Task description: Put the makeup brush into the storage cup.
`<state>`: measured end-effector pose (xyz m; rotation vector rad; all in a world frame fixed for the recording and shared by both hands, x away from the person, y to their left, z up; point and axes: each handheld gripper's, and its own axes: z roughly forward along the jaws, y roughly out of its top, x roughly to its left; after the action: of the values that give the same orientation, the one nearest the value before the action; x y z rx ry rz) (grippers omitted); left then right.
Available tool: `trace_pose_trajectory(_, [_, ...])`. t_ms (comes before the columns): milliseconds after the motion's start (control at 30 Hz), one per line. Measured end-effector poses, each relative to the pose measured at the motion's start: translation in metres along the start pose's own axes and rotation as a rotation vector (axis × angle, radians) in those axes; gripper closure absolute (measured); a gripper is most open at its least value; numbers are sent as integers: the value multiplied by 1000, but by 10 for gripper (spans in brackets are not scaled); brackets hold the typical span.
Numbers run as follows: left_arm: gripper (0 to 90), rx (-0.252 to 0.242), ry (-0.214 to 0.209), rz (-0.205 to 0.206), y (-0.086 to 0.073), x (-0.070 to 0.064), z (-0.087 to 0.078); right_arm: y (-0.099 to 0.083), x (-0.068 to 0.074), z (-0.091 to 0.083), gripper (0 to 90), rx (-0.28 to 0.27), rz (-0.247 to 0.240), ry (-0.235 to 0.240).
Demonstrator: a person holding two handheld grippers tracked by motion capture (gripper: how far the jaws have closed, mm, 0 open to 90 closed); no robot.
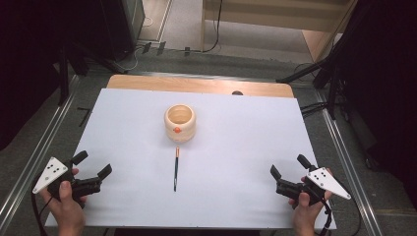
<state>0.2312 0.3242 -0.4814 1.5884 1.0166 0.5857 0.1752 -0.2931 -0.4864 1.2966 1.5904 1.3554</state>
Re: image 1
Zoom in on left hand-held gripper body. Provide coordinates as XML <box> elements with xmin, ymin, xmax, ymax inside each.
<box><xmin>31</xmin><ymin>156</ymin><xmax>102</xmax><ymax>209</ymax></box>

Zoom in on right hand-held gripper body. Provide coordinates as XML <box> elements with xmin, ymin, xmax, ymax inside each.
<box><xmin>275</xmin><ymin>166</ymin><xmax>352</xmax><ymax>209</ymax></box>

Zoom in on dark pencil with orange end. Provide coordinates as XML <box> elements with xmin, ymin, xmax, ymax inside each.
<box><xmin>173</xmin><ymin>146</ymin><xmax>181</xmax><ymax>193</ymax></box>

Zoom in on wooden cup with orange dot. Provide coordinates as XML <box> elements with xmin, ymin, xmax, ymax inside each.
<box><xmin>163</xmin><ymin>103</ymin><xmax>198</xmax><ymax>144</ymax></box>

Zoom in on person's right hand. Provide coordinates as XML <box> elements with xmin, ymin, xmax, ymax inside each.
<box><xmin>288</xmin><ymin>167</ymin><xmax>334</xmax><ymax>236</ymax></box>

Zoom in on person's left hand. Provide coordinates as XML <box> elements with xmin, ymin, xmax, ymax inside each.
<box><xmin>39</xmin><ymin>167</ymin><xmax>89</xmax><ymax>236</ymax></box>

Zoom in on white board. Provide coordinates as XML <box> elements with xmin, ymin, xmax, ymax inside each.
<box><xmin>44</xmin><ymin>88</ymin><xmax>337</xmax><ymax>231</ymax></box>

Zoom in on black metal stand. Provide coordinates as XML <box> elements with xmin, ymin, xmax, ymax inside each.
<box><xmin>275</xmin><ymin>53</ymin><xmax>343</xmax><ymax>121</ymax></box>
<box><xmin>57</xmin><ymin>38</ymin><xmax>128</xmax><ymax>107</ymax></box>

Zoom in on wooden table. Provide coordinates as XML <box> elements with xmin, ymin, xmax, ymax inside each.
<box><xmin>106</xmin><ymin>74</ymin><xmax>295</xmax><ymax>99</ymax></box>

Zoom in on dark cabinet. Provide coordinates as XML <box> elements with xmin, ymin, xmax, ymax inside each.
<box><xmin>96</xmin><ymin>0</ymin><xmax>146</xmax><ymax>61</ymax></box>

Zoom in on light wooden shelf unit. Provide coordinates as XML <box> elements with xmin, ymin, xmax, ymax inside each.
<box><xmin>200</xmin><ymin>0</ymin><xmax>359</xmax><ymax>63</ymax></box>

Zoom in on metal floor rail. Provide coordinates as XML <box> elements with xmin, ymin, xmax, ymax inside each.
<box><xmin>314</xmin><ymin>88</ymin><xmax>386</xmax><ymax>236</ymax></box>
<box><xmin>0</xmin><ymin>74</ymin><xmax>82</xmax><ymax>225</ymax></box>

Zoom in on thick black cable with plug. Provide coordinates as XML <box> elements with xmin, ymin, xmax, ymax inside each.
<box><xmin>311</xmin><ymin>186</ymin><xmax>333</xmax><ymax>236</ymax></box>

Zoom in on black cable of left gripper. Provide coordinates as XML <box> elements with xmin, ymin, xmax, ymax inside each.
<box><xmin>30</xmin><ymin>191</ymin><xmax>54</xmax><ymax>236</ymax></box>

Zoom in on thin black cable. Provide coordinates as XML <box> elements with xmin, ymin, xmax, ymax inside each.
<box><xmin>338</xmin><ymin>186</ymin><xmax>363</xmax><ymax>236</ymax></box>

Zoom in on black floor cables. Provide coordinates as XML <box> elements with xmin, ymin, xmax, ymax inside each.
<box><xmin>299</xmin><ymin>101</ymin><xmax>329</xmax><ymax>119</ymax></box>

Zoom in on white cable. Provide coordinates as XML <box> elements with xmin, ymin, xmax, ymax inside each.
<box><xmin>122</xmin><ymin>16</ymin><xmax>154</xmax><ymax>73</ymax></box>

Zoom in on black hanging cable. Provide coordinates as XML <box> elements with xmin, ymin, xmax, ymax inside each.
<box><xmin>201</xmin><ymin>0</ymin><xmax>224</xmax><ymax>54</ymax></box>

